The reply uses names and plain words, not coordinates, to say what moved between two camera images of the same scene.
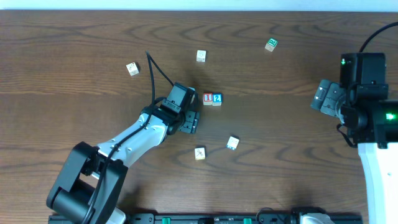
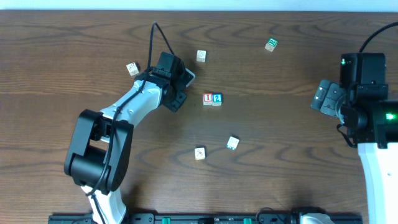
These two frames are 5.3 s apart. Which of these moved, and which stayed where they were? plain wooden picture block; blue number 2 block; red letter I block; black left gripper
Moved: black left gripper
Stayed: red letter I block; plain wooden picture block; blue number 2 block
